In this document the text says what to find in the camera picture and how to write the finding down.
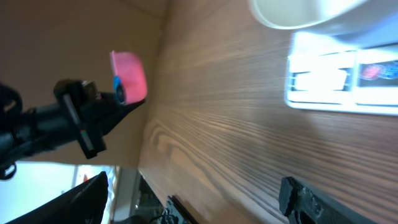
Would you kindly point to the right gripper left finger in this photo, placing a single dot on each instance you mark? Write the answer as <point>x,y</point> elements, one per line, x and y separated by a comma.
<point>83,204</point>

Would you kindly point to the white bowl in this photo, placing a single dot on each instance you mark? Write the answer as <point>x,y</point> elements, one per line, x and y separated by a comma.
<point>329,17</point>

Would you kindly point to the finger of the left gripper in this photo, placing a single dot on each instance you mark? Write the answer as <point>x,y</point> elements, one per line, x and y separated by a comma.
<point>112,112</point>

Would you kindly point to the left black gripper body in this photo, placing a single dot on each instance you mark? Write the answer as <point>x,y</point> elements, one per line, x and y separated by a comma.
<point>77,115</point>

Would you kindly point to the white digital kitchen scale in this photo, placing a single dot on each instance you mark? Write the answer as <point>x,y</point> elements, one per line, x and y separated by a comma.
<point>351,73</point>

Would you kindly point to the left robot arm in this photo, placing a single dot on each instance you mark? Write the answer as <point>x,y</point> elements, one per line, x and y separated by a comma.
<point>8,164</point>

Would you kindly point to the pink scoop blue handle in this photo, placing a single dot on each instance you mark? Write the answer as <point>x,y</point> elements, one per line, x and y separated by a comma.
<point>129,79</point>

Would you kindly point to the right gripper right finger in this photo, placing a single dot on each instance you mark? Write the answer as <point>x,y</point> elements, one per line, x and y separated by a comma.
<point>304,204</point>

